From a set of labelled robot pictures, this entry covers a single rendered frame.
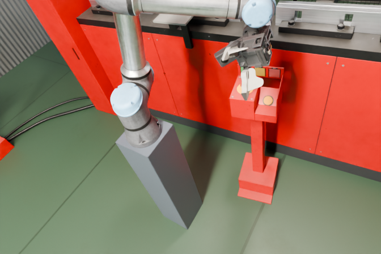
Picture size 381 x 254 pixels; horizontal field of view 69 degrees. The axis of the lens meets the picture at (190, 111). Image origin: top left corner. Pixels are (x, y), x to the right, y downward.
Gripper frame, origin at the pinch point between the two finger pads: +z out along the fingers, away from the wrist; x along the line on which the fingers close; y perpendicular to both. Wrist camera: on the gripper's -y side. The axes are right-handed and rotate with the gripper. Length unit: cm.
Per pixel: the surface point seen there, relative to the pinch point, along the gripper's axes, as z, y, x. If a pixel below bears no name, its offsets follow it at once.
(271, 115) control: -25, -8, 45
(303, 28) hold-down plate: -62, 4, 30
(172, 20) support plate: -52, -47, 3
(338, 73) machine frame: -51, 16, 50
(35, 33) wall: -148, -316, 10
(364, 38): -59, 26, 40
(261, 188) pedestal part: -18, -32, 104
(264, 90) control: -36, -12, 41
